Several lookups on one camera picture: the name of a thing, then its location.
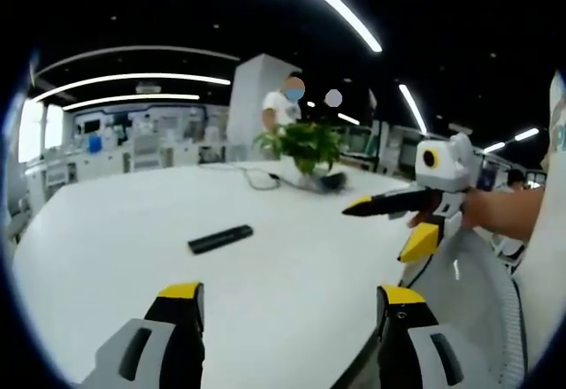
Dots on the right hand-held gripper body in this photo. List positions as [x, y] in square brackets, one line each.
[442, 163]

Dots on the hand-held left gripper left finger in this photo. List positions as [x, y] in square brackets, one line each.
[177, 314]

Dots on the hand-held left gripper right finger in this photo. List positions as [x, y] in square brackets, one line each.
[400, 318]

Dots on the black remote control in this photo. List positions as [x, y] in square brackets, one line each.
[220, 238]

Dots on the person's right hand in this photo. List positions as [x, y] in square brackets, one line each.
[468, 210]

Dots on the black object beside plant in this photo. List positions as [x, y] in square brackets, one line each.
[331, 182]

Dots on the white chair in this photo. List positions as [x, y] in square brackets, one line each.
[468, 292]

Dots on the green potted plant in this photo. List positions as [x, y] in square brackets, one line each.
[305, 143]

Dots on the white pillar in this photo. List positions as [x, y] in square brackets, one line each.
[256, 106]

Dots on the white display counter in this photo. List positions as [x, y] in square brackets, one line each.
[128, 141]

